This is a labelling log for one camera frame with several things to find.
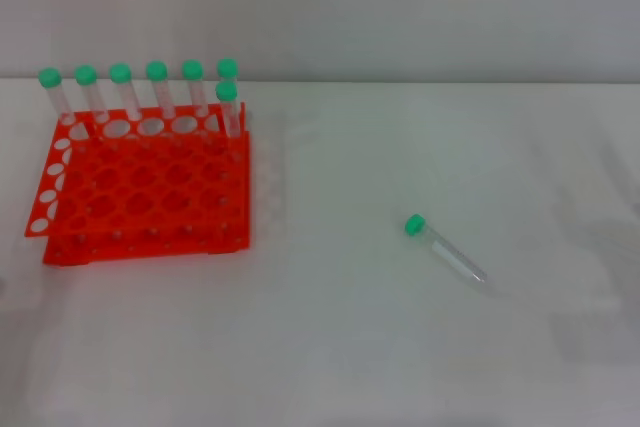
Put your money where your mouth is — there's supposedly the orange plastic test tube rack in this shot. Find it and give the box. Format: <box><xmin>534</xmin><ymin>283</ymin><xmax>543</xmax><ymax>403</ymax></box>
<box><xmin>23</xmin><ymin>101</ymin><xmax>251</xmax><ymax>267</ymax></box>

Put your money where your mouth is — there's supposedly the clear tube with green cap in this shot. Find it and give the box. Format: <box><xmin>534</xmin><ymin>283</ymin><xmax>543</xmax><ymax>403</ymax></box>
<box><xmin>109</xmin><ymin>62</ymin><xmax>143</xmax><ymax>122</ymax></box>
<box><xmin>180</xmin><ymin>59</ymin><xmax>211</xmax><ymax>118</ymax></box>
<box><xmin>145</xmin><ymin>60</ymin><xmax>177</xmax><ymax>119</ymax></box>
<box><xmin>74</xmin><ymin>64</ymin><xmax>109</xmax><ymax>124</ymax></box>
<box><xmin>215</xmin><ymin>80</ymin><xmax>241</xmax><ymax>139</ymax></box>
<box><xmin>216</xmin><ymin>57</ymin><xmax>240</xmax><ymax>84</ymax></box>
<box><xmin>403</xmin><ymin>213</ymin><xmax>489</xmax><ymax>293</ymax></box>
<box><xmin>38</xmin><ymin>66</ymin><xmax>77</xmax><ymax>128</ymax></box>

